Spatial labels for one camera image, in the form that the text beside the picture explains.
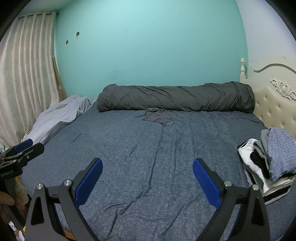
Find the person's left hand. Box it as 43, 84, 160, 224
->
0, 191, 15, 218

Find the grey t-shirt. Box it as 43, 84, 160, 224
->
142, 108, 174, 126

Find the stack of folded clothes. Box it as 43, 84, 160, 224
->
238, 127, 296, 205

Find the cream tufted headboard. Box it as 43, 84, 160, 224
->
239, 57, 296, 130

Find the light grey blanket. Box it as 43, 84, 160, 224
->
22, 95, 92, 145

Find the bed with blue sheet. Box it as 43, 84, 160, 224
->
20, 109, 296, 241

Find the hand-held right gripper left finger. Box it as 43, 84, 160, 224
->
24, 158, 103, 241

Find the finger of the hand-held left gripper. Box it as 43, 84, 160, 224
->
17, 143, 45, 163
7, 138, 33, 155

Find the cream curtain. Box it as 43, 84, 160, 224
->
0, 11, 67, 146

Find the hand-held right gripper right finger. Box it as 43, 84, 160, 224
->
192, 158, 271, 241

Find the rolled dark grey duvet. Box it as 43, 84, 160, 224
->
97, 81, 255, 113

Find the wooden plank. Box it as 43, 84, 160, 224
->
53, 57, 67, 99

